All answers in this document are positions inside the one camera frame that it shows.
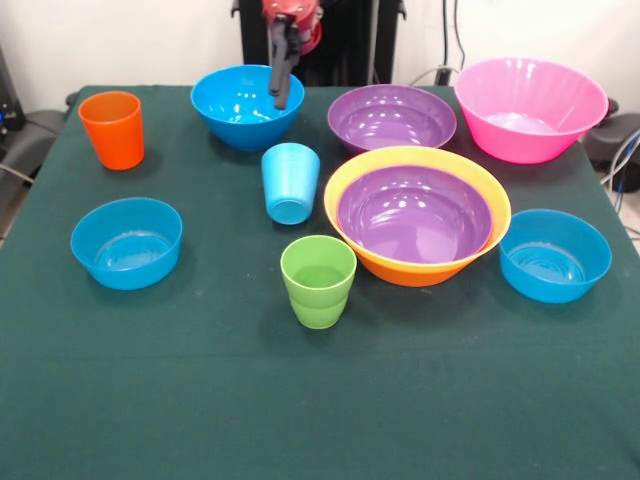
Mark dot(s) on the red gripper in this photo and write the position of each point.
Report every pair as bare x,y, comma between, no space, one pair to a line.
307,25

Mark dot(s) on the light blue plastic cup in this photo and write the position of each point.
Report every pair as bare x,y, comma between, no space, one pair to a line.
290,180

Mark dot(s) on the purple plastic bowl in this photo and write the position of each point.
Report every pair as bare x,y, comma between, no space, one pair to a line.
390,120
415,220

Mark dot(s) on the shallow blue plastic bowl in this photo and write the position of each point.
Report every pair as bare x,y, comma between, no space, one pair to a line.
555,260
127,255

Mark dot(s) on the deep blue plastic bowl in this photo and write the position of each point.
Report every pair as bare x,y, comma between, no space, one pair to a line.
235,110

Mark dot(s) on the black power plug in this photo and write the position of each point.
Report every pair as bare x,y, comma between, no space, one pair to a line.
442,76

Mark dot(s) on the orange plastic cup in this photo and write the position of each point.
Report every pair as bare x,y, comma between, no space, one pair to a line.
112,135

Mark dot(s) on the green plastic cup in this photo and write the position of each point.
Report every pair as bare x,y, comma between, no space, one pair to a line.
317,285

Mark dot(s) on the orange plastic bowl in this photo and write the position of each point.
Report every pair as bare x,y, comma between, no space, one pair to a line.
410,272

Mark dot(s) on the pink plastic bowl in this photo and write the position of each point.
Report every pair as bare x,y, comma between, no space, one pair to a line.
530,120

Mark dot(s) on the black electronics box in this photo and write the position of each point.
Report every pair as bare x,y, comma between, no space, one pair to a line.
9,100

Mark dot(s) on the black rounded equipment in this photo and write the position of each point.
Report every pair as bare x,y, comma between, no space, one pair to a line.
617,135

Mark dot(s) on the dark green tablecloth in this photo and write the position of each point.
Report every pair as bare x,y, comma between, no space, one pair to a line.
320,400

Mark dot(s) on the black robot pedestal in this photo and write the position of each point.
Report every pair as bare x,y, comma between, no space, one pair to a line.
350,45

